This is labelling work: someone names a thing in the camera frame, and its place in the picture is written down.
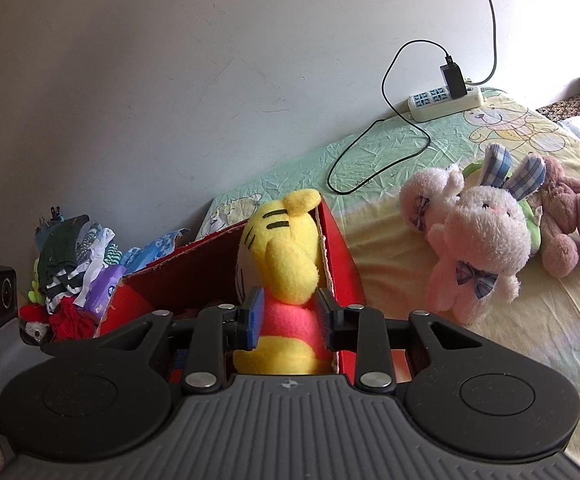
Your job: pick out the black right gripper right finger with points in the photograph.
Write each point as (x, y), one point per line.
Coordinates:
(362, 331)

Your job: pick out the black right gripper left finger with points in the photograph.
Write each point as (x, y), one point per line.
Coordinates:
(218, 332)

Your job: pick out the yellow tiger plush toy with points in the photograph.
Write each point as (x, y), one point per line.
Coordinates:
(280, 250)

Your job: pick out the mauve teddy bear plush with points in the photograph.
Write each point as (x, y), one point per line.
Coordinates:
(558, 200)

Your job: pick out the red cardboard box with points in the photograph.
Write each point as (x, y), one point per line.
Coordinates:
(217, 270)

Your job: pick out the pile of colourful clothes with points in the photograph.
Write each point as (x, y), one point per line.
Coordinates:
(76, 273)

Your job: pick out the pink bunny plaid ears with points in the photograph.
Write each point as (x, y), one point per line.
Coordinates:
(484, 241)

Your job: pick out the pink plush with purple bow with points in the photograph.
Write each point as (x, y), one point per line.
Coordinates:
(428, 196)

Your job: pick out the white power strip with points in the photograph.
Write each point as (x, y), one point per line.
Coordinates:
(436, 103)

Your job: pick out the black power adapter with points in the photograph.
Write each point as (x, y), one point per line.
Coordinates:
(454, 80)

